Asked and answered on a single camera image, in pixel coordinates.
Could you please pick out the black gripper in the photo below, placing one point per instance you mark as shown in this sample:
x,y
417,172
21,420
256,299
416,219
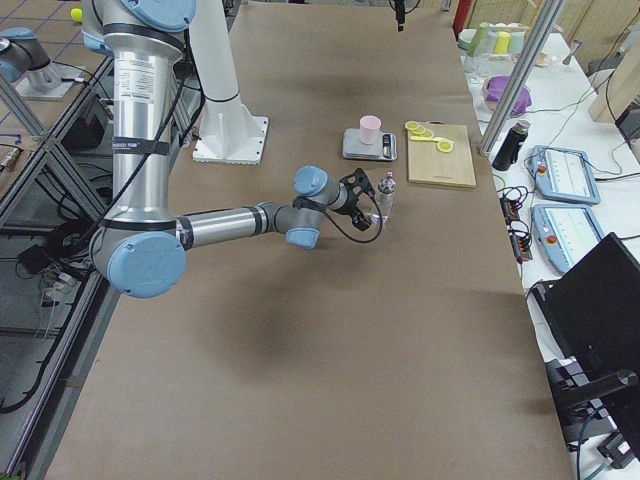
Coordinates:
x,y
400,11
352,204

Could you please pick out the glass sauce bottle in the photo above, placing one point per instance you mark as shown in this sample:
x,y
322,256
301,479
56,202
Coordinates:
x,y
384,197

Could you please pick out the pink plastic cup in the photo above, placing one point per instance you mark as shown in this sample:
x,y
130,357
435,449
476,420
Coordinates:
x,y
369,129

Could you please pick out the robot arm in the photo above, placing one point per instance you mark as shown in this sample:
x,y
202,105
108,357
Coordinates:
x,y
139,246

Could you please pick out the green plastic cup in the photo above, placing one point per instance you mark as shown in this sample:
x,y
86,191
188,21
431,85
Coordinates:
x,y
479,36

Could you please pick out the yellow plastic cup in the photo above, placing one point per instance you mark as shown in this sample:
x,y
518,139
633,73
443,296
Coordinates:
x,y
501,44

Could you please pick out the bamboo cutting board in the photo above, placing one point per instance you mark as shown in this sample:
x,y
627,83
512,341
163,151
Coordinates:
x,y
427,165

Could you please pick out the wine glass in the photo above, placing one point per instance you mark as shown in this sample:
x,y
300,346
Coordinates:
x,y
478,66

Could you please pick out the yellow plastic knife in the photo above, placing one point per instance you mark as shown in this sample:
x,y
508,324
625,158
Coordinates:
x,y
441,140

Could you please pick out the black water bottle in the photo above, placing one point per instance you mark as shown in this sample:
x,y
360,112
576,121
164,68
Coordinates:
x,y
511,146

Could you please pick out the lower teach pendant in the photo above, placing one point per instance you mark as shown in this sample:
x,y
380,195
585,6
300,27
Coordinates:
x,y
566,233

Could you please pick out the teach pendant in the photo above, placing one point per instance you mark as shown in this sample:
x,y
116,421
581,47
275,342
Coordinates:
x,y
566,233
563,174

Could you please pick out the upper teach pendant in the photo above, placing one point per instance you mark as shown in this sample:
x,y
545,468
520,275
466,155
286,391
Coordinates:
x,y
563,174

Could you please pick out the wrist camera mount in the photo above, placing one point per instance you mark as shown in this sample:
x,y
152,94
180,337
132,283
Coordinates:
x,y
358,183

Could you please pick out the lemon slice near handle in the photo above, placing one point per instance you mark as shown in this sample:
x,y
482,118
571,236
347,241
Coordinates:
x,y
444,146

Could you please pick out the aluminium frame post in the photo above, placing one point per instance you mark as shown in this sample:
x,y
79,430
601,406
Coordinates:
x,y
548,16

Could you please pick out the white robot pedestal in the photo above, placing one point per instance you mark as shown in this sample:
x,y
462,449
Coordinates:
x,y
227,132

